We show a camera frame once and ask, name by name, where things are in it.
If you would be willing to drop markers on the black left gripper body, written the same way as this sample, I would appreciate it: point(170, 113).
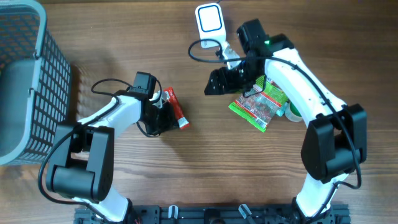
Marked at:
point(160, 119)

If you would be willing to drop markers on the green candy bag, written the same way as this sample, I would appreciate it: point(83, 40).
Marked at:
point(265, 98)

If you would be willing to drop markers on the grey plastic mesh basket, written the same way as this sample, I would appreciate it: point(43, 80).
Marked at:
point(36, 83)

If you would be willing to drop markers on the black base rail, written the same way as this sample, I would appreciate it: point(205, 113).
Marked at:
point(276, 213)

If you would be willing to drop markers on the red stick sachet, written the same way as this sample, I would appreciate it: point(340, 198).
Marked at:
point(171, 97)

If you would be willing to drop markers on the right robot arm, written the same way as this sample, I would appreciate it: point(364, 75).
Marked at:
point(335, 142)

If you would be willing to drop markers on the white barcode scanner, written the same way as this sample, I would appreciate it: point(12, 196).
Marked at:
point(210, 24)

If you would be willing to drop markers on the mint wet wipes packet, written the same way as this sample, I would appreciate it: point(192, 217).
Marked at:
point(281, 111)

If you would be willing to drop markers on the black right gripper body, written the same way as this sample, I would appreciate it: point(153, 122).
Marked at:
point(239, 79)

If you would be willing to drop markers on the green-lidded jar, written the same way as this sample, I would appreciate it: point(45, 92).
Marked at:
point(292, 113)

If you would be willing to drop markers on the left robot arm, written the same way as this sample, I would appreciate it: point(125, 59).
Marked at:
point(79, 168)

